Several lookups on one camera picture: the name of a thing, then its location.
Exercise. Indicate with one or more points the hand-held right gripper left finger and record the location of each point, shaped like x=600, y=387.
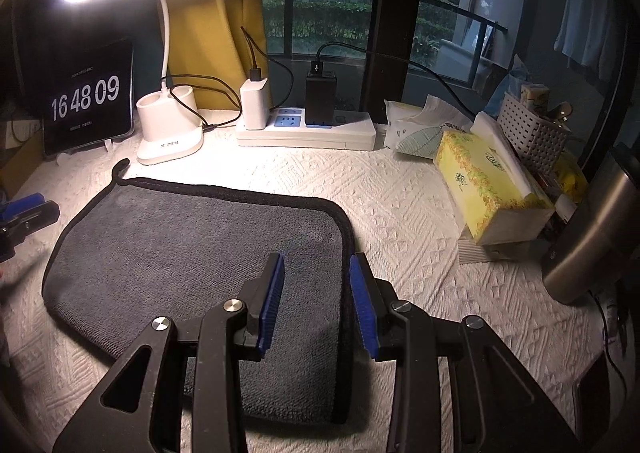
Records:
x=271, y=300

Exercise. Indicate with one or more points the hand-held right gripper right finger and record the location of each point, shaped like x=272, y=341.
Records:
x=364, y=305

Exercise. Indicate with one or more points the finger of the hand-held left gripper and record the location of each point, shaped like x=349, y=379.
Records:
x=27, y=205

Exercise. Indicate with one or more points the grey towel with black edge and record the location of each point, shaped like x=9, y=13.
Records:
x=195, y=243

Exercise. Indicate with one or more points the white textured table cover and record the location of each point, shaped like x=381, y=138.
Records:
x=400, y=233

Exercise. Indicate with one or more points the tablet showing clock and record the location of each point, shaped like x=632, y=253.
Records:
x=87, y=95

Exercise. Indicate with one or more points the white desk lamp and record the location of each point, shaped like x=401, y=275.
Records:
x=165, y=123

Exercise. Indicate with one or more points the yellow tissue box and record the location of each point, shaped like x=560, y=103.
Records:
x=487, y=190

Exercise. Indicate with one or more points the white power strip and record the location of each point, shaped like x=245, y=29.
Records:
x=320, y=130

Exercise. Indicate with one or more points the soft pack of tissues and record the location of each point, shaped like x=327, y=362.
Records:
x=412, y=128

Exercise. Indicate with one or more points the white charger plug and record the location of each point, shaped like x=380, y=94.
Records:
x=254, y=103

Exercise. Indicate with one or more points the black charger block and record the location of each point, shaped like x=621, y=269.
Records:
x=321, y=100

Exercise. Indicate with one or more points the steel cylinder container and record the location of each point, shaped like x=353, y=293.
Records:
x=592, y=228

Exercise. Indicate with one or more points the white plastic basket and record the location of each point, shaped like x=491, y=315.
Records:
x=535, y=133

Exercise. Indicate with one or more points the yellow curtain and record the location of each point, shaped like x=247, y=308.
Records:
x=235, y=28

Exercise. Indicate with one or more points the hanging light blue shirt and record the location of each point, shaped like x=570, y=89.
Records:
x=587, y=8

